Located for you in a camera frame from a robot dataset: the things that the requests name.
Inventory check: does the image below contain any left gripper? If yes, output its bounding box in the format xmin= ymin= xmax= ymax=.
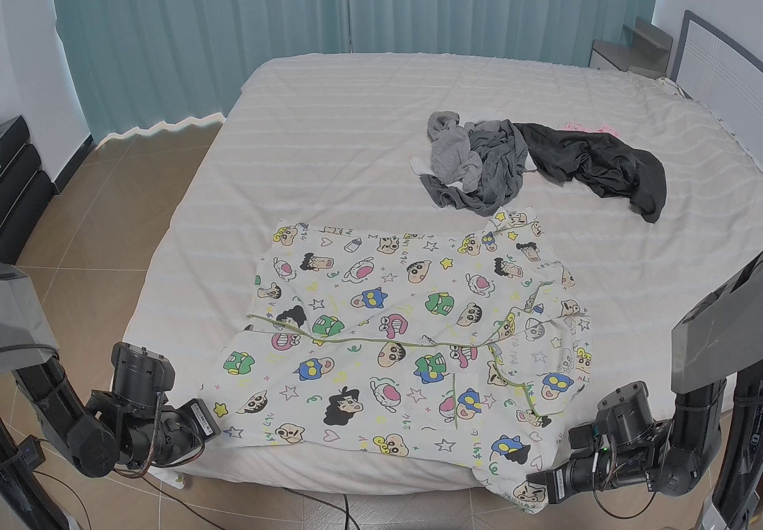
xmin=146 ymin=398 xmax=221 ymax=466

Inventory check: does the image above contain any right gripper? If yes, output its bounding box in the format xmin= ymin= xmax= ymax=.
xmin=527 ymin=452 xmax=606 ymax=505

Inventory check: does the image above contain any bed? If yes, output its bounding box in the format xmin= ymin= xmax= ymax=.
xmin=122 ymin=9 xmax=763 ymax=516

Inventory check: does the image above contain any pile of clothes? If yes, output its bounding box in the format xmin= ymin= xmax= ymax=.
xmin=410 ymin=110 xmax=533 ymax=217

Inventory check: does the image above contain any white printed pyjama top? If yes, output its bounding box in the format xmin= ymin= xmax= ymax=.
xmin=199 ymin=207 xmax=592 ymax=516

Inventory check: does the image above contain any black chest of drawers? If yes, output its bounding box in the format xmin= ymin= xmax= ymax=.
xmin=0 ymin=115 xmax=60 ymax=265

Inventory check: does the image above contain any black garment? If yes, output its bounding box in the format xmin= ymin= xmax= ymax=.
xmin=514 ymin=122 xmax=666 ymax=224

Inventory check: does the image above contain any pink garment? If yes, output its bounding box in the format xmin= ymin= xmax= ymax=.
xmin=557 ymin=119 xmax=621 ymax=139

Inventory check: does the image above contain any grey bedside table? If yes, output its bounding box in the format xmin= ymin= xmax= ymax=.
xmin=590 ymin=17 xmax=674 ymax=77

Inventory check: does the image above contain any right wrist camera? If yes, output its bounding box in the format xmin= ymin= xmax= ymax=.
xmin=569 ymin=422 xmax=602 ymax=454

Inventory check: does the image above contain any black cable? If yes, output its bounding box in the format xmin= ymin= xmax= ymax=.
xmin=325 ymin=493 xmax=354 ymax=530

